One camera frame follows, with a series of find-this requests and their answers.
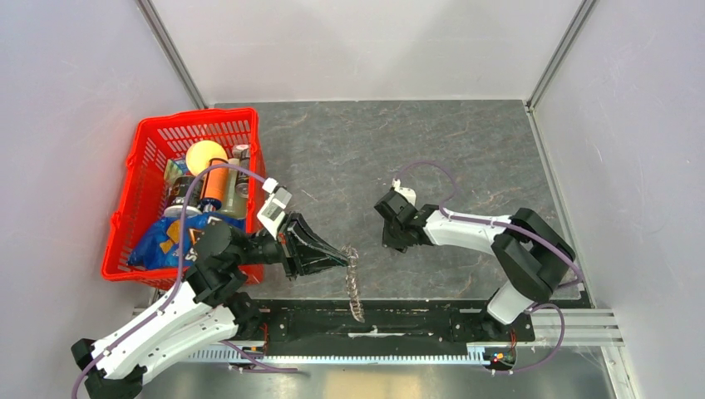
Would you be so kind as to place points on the clear green bottle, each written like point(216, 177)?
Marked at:
point(237, 184)

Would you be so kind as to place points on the red plastic basket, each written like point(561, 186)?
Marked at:
point(143, 196)

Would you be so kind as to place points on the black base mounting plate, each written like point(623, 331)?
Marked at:
point(390, 327)

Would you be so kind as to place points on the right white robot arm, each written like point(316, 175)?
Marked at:
point(533, 256)

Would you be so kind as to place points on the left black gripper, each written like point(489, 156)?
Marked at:
point(293, 232)

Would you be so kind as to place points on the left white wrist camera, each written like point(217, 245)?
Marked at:
point(272, 212)

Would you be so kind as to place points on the blue Doritos chip bag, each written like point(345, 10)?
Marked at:
point(159, 246)

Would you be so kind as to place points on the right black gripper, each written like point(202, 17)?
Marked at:
point(391, 240)

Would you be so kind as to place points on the black can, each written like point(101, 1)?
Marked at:
point(185, 189)

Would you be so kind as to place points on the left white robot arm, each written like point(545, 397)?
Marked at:
point(206, 305)

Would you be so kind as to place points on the colourful small box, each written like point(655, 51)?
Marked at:
point(175, 168)

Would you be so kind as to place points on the yellow ball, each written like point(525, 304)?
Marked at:
point(201, 153)

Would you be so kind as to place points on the orange cylinder bottle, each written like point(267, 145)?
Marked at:
point(213, 190)

